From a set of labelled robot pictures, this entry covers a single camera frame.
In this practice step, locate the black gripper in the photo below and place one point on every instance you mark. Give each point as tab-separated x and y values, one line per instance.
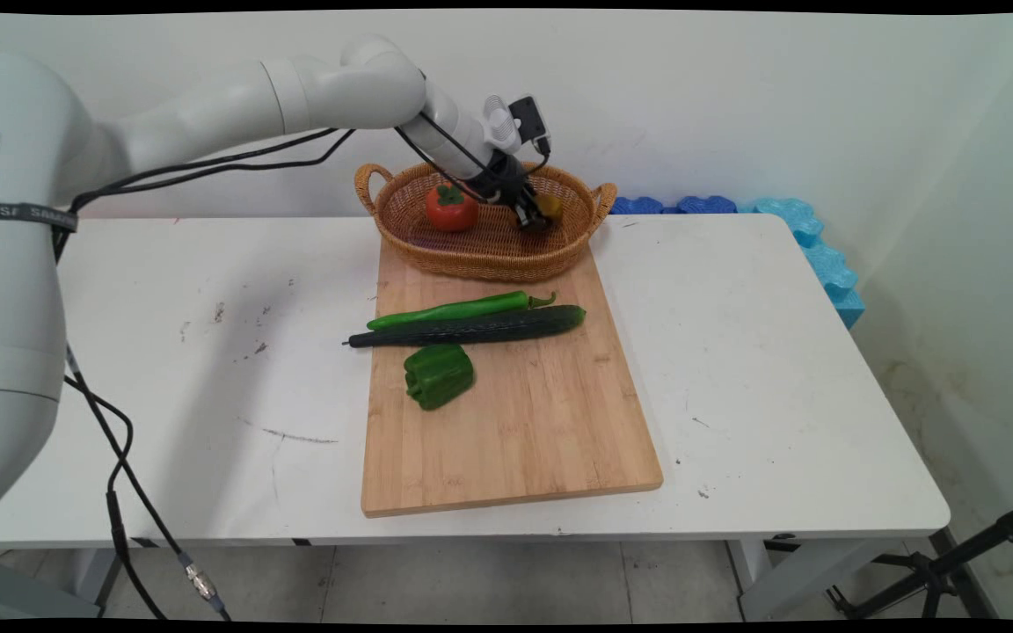
499	180

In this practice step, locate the brown potato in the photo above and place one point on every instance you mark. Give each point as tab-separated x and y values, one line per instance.
550	206

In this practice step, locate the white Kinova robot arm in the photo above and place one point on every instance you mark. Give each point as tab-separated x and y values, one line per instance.
14	308

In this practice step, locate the orange persimmon with green calyx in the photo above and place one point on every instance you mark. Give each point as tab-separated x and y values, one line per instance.
450	211

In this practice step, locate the dark blue foam piece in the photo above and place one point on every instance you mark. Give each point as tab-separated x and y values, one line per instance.
707	205
637	207

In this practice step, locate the dark green cucumber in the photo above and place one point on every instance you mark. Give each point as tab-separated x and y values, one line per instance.
489	327

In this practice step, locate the long green chili pepper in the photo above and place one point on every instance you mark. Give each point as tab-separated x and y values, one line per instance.
454	310

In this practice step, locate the green bell pepper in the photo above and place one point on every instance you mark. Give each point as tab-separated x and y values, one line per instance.
438	378

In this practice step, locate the bamboo cutting board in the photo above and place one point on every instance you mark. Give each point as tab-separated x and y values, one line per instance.
515	440

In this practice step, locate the light blue foam mat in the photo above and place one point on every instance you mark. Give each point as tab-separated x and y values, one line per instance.
827	264

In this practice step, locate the white table leg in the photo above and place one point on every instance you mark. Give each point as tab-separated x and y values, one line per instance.
102	576
788	580

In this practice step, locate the black tripod stand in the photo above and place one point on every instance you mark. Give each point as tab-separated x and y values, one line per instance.
937	576

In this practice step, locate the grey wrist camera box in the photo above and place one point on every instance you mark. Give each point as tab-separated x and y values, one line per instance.
529	119

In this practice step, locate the grey base frame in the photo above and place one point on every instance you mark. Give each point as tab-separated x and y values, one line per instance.
23	593

